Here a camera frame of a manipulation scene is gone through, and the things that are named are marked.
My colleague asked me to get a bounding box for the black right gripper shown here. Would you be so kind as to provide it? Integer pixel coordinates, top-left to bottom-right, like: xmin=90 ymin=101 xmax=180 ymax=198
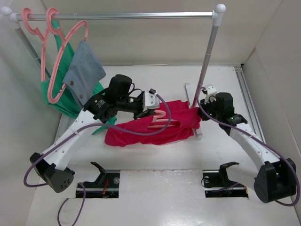
xmin=196 ymin=97 xmax=222 ymax=121

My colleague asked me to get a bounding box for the red t shirt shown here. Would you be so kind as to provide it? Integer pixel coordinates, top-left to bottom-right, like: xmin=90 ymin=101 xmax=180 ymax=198
xmin=104 ymin=100 xmax=201 ymax=147

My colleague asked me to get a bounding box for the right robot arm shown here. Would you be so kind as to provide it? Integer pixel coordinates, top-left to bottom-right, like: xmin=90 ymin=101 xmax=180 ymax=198
xmin=198 ymin=88 xmax=301 ymax=207

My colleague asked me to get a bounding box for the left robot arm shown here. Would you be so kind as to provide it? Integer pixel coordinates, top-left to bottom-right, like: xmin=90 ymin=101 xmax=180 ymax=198
xmin=30 ymin=74 xmax=159 ymax=193

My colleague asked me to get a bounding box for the green t shirt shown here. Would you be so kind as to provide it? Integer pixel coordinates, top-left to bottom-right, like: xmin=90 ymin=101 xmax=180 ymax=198
xmin=41 ymin=20 xmax=117 ymax=135

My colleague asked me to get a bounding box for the pink hanger with clothes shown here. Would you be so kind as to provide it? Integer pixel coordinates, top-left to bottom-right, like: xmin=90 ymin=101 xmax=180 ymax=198
xmin=46 ymin=8 xmax=88 ymax=104

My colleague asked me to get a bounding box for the blue denim garment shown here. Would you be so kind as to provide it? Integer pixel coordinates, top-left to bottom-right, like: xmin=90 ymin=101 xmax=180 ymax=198
xmin=63 ymin=40 xmax=106 ymax=108

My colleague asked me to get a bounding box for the metal clothes rack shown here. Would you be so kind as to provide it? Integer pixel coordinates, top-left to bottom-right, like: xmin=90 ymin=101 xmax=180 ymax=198
xmin=0 ymin=3 xmax=227 ymax=141

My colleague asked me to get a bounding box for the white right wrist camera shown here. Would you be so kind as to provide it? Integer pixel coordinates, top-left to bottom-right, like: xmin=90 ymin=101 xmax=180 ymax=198
xmin=202 ymin=85 xmax=217 ymax=104

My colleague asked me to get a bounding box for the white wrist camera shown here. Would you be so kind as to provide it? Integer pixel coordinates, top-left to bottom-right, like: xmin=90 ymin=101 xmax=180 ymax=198
xmin=143 ymin=91 xmax=160 ymax=111
xmin=202 ymin=85 xmax=217 ymax=104

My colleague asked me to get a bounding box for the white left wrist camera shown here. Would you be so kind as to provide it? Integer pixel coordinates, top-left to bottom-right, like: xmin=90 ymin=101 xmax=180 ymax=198
xmin=143 ymin=91 xmax=160 ymax=111

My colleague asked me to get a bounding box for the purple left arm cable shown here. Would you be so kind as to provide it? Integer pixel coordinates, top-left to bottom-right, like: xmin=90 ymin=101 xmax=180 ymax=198
xmin=24 ymin=89 xmax=172 ymax=226

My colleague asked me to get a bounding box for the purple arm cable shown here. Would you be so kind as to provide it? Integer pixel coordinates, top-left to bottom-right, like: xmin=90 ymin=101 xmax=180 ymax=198
xmin=198 ymin=98 xmax=298 ymax=207
xmin=24 ymin=89 xmax=172 ymax=226

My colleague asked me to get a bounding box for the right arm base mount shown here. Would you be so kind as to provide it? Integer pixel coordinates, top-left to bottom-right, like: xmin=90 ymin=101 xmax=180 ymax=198
xmin=201 ymin=161 xmax=249 ymax=198

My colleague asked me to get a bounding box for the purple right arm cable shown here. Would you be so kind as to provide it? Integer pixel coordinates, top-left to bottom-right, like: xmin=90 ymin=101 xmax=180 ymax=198
xmin=198 ymin=98 xmax=298 ymax=207

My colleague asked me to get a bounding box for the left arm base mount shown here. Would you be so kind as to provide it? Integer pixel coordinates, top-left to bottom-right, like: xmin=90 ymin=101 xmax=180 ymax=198
xmin=75 ymin=162 xmax=120 ymax=199

